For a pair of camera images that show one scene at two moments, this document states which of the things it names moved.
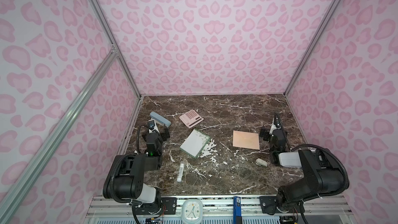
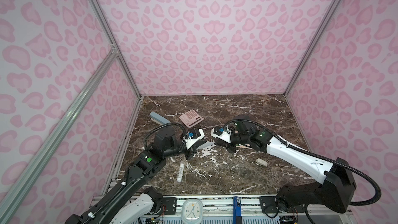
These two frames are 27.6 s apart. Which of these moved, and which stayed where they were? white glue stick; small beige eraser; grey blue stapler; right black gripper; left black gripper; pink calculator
Moved: left black gripper; right black gripper
Stayed: pink calculator; small beige eraser; white glue stick; grey blue stapler
